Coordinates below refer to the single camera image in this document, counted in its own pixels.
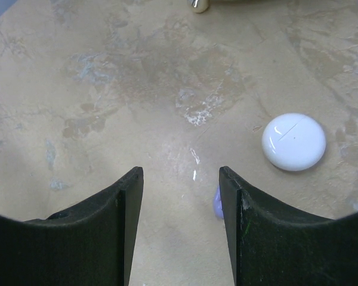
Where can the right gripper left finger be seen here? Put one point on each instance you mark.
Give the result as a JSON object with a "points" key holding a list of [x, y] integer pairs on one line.
{"points": [[89, 243]]}

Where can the round mini drawer cabinet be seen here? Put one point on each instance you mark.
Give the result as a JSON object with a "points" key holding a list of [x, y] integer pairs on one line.
{"points": [[198, 6]]}

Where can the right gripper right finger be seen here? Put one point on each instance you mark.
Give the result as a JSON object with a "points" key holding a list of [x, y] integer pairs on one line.
{"points": [[273, 243]]}

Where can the white earbud charging case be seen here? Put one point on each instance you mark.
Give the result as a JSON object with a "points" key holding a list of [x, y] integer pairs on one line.
{"points": [[294, 142]]}

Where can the purple earbud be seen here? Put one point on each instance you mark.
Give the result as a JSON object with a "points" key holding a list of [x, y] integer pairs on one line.
{"points": [[217, 204]]}

